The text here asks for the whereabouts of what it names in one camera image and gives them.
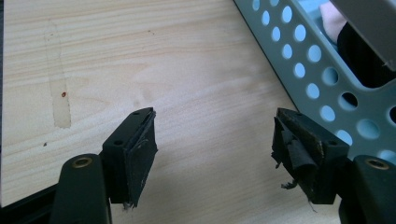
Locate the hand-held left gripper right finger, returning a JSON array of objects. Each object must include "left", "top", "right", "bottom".
[{"left": 271, "top": 107, "right": 351, "bottom": 206}]

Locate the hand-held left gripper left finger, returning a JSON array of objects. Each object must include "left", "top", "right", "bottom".
[{"left": 100, "top": 106, "right": 159, "bottom": 210}]

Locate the pale pink cloth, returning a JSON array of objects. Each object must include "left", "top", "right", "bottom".
[{"left": 318, "top": 1, "right": 348, "bottom": 44}]

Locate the grey-blue perforated plastic basket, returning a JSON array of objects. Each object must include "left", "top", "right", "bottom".
[{"left": 233, "top": 0, "right": 396, "bottom": 166}]

